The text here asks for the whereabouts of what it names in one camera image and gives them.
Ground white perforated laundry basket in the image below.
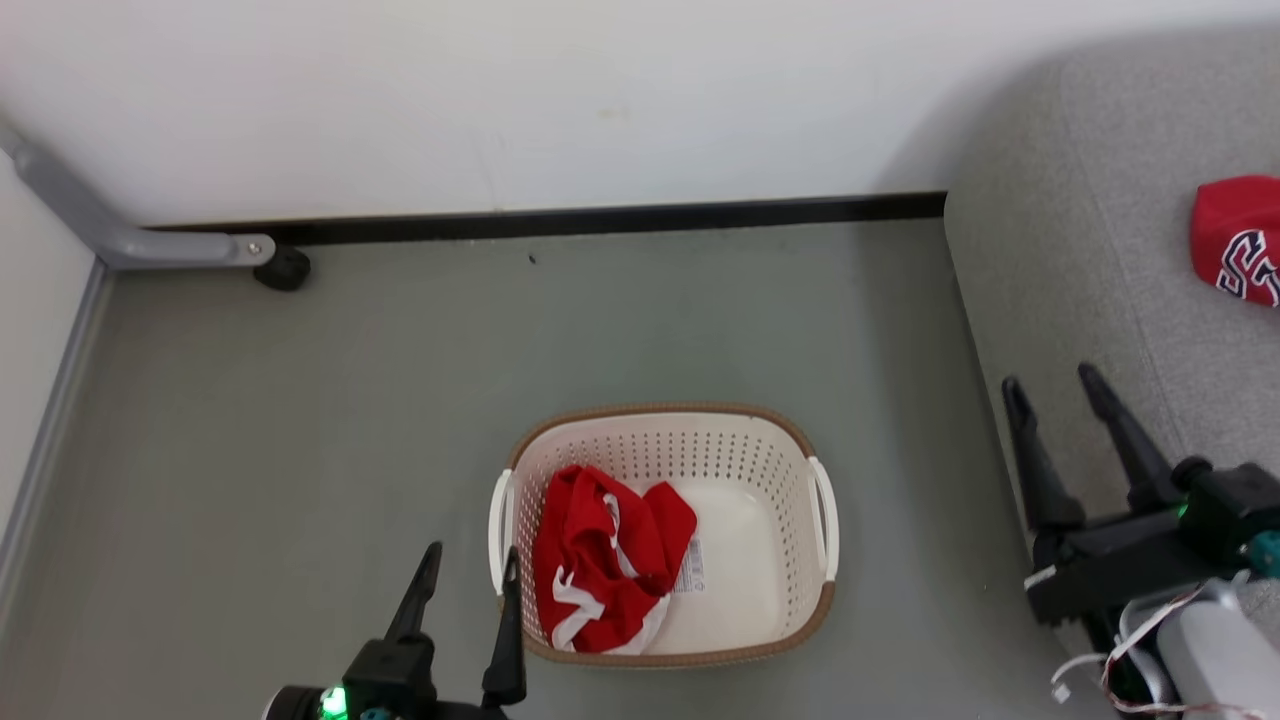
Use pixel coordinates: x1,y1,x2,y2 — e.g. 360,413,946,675
488,402,841,669

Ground grey floor trim strip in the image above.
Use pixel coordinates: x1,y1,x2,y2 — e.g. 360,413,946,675
0,258,112,613

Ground red jersey with lettering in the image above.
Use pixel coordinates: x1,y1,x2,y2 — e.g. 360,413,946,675
1189,175,1280,308

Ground red shorts with white trim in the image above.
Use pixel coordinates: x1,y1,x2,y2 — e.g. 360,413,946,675
533,464,699,656

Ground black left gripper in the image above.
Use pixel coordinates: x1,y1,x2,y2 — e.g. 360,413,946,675
262,541,529,720

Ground black baseboard strip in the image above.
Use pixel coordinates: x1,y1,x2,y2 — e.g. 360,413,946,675
150,192,948,247

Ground grey metal frame leg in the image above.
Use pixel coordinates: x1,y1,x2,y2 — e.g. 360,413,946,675
0,118,277,272

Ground grey fabric sofa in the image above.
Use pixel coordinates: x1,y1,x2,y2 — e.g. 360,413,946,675
943,30,1280,720

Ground white sticker label in basket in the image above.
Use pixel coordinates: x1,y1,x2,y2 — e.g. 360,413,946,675
672,538,708,595

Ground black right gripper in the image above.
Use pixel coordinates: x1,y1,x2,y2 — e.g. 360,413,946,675
1002,362,1206,627

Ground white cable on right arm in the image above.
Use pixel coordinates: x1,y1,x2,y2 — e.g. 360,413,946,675
1048,585,1211,704

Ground black caster wheel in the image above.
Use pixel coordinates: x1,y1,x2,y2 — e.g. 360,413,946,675
253,246,312,293

